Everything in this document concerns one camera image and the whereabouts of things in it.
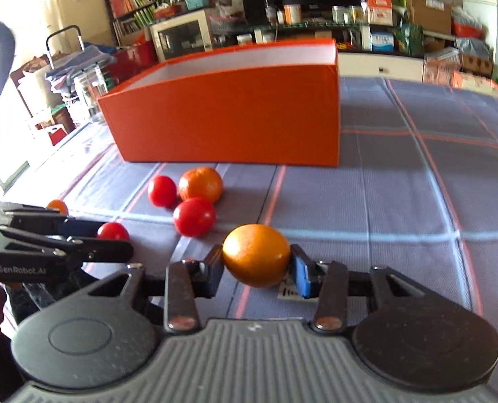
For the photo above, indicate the white glass-door cabinet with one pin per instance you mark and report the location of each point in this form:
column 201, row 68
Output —
column 181, row 35

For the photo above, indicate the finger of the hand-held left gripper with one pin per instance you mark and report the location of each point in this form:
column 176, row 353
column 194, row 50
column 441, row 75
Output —
column 106, row 249
column 43, row 221

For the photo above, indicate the red storage bin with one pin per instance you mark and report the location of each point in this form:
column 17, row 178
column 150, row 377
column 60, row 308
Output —
column 135, row 56

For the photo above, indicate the black bookshelf with books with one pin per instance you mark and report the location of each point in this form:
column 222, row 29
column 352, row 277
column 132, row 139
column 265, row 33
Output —
column 127, row 4

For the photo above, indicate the black folding trolley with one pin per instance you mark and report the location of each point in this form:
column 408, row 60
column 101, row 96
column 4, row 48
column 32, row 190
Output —
column 51, row 46

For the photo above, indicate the blue and white box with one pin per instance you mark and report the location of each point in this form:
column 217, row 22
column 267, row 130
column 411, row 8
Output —
column 382, row 42

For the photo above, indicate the white chest freezer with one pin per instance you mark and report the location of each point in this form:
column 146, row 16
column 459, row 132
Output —
column 490, row 37

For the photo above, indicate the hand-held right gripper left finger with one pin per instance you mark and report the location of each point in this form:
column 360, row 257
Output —
column 213, row 270

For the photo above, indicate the orange and white carton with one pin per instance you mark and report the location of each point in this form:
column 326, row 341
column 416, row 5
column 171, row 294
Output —
column 379, row 10

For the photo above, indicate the orange cardboard box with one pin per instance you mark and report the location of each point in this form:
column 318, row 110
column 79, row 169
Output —
column 232, row 121

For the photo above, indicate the red tomato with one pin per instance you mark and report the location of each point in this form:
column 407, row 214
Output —
column 194, row 217
column 162, row 191
column 113, row 231

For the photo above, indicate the small orange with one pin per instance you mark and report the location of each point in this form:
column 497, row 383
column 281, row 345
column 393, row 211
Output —
column 57, row 207

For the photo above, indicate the yellowish orange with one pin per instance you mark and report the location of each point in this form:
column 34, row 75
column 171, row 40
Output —
column 256, row 255

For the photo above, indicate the glass mug jar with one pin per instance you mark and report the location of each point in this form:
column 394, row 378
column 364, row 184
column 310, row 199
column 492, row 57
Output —
column 90, row 92

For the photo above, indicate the white television stand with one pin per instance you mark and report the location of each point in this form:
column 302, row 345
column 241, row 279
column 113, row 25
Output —
column 379, row 65

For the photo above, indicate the brown cardboard box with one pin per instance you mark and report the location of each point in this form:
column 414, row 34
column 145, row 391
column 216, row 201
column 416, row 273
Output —
column 429, row 14

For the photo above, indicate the reddish orange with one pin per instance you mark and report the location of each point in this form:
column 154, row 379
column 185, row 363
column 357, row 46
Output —
column 200, row 184

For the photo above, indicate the white standing air conditioner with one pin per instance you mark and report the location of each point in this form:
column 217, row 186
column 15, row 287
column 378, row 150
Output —
column 83, row 4

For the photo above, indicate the blue checked tablecloth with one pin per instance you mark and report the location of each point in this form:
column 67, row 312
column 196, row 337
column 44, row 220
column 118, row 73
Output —
column 400, row 197

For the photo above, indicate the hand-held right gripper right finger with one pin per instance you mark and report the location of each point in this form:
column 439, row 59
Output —
column 301, row 273

